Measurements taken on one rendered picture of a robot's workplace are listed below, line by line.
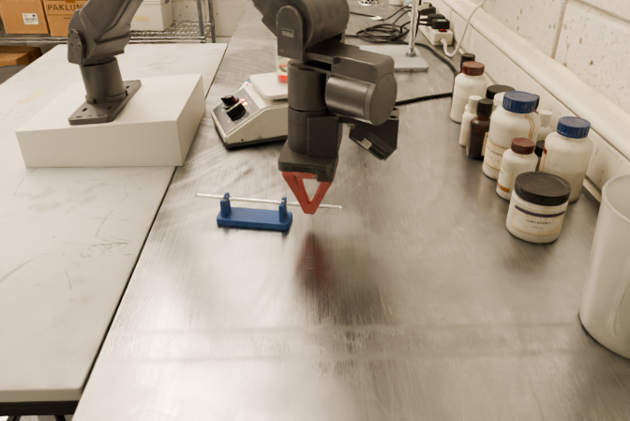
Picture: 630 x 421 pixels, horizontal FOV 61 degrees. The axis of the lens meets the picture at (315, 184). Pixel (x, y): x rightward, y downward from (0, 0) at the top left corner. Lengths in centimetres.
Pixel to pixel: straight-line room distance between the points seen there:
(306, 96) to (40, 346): 38
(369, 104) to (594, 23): 53
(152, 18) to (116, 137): 237
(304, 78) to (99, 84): 45
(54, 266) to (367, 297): 38
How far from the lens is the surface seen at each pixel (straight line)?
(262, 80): 101
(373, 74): 57
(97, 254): 73
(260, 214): 74
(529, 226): 74
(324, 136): 63
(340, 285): 64
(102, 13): 89
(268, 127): 95
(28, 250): 78
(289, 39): 60
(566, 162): 83
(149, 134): 90
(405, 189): 83
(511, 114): 86
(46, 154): 97
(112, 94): 98
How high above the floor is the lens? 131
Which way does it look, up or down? 30 degrees down
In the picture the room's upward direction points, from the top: straight up
